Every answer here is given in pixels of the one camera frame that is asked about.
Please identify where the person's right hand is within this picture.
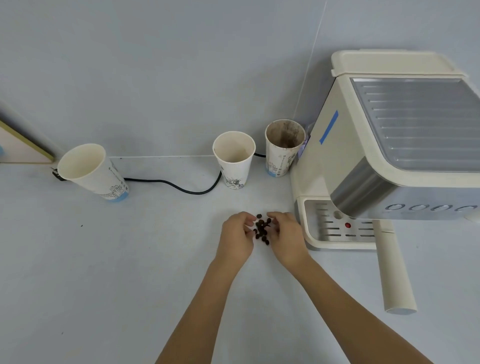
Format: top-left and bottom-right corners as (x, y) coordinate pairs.
(266, 211), (313, 269)

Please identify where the person's left hand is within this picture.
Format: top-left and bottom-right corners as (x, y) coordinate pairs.
(215, 211), (258, 264)

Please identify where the person's left forearm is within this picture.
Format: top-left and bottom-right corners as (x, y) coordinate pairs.
(154, 257), (251, 364)

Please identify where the person's right forearm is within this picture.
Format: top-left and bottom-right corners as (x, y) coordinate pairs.
(290, 256), (436, 364)

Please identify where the pile of coffee beans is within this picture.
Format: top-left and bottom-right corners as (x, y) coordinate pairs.
(252, 213), (273, 247)

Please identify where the metal drip tray grate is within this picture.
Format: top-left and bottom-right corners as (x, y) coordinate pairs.
(303, 199), (378, 243)

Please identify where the clean white paper cup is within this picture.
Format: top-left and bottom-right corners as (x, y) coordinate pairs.
(212, 131), (257, 191)

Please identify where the coffee-stained paper cup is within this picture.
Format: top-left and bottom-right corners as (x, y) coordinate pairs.
(264, 119), (307, 178)

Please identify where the blue tape strip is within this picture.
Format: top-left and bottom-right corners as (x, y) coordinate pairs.
(319, 109), (340, 146)

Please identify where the cream espresso machine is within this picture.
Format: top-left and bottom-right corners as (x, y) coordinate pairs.
(290, 48), (480, 252)

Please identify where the tilted white paper cup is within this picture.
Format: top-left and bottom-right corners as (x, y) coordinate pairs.
(56, 143), (131, 203)

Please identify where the beige triangular board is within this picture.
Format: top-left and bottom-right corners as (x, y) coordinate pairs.
(0, 119), (56, 164)

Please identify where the black power cable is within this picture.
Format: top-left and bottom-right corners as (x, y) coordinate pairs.
(123, 151), (268, 196)

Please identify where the cream portafilter handle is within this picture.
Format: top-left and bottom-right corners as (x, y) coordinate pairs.
(372, 219), (418, 315)

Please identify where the thin white wall cable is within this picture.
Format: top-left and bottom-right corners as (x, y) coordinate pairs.
(293, 0), (328, 121)

